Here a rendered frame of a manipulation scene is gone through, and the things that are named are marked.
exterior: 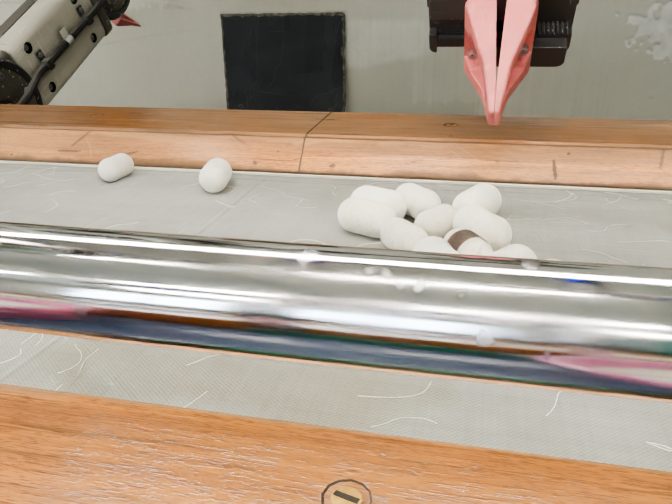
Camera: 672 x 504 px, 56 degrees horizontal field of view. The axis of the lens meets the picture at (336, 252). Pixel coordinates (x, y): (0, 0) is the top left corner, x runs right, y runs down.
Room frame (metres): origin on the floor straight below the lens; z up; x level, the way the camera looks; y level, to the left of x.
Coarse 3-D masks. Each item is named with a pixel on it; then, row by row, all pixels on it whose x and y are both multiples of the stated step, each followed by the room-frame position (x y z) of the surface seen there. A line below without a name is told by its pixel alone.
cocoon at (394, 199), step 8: (360, 192) 0.36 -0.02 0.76; (368, 192) 0.36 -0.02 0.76; (376, 192) 0.35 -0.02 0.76; (384, 192) 0.35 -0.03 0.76; (392, 192) 0.35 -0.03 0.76; (376, 200) 0.35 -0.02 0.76; (384, 200) 0.35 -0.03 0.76; (392, 200) 0.35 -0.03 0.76; (400, 200) 0.35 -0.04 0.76; (392, 208) 0.34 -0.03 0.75; (400, 208) 0.35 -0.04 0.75; (400, 216) 0.35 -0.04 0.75
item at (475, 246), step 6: (456, 228) 0.30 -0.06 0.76; (462, 228) 0.30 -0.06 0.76; (450, 234) 0.30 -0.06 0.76; (468, 240) 0.28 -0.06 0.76; (474, 240) 0.28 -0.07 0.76; (480, 240) 0.28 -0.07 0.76; (462, 246) 0.28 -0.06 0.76; (468, 246) 0.28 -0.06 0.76; (474, 246) 0.28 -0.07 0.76; (480, 246) 0.28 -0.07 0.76; (486, 246) 0.28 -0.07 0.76; (462, 252) 0.28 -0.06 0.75; (468, 252) 0.28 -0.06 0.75; (474, 252) 0.28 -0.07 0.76; (480, 252) 0.28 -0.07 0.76; (486, 252) 0.28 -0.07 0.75
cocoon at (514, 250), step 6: (510, 246) 0.27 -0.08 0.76; (516, 246) 0.27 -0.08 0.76; (522, 246) 0.27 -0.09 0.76; (492, 252) 0.26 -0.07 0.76; (498, 252) 0.26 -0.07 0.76; (504, 252) 0.26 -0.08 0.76; (510, 252) 0.26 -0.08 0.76; (516, 252) 0.26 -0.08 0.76; (522, 252) 0.26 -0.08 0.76; (528, 252) 0.27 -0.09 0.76; (528, 258) 0.26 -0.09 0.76; (534, 258) 0.26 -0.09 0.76
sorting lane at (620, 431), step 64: (0, 192) 0.43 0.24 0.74; (64, 192) 0.43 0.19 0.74; (128, 192) 0.43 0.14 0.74; (192, 192) 0.42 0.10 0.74; (256, 192) 0.42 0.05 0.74; (320, 192) 0.42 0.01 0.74; (448, 192) 0.41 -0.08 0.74; (512, 192) 0.41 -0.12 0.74; (576, 192) 0.40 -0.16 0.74; (640, 192) 0.40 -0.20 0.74; (576, 256) 0.30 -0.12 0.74; (640, 256) 0.30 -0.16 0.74; (64, 384) 0.20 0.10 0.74; (128, 384) 0.20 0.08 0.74; (192, 384) 0.20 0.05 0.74; (256, 384) 0.20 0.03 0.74; (320, 384) 0.19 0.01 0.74; (384, 384) 0.19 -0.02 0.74; (448, 384) 0.19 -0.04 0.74; (512, 448) 0.16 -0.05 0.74; (576, 448) 0.16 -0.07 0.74; (640, 448) 0.16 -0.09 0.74
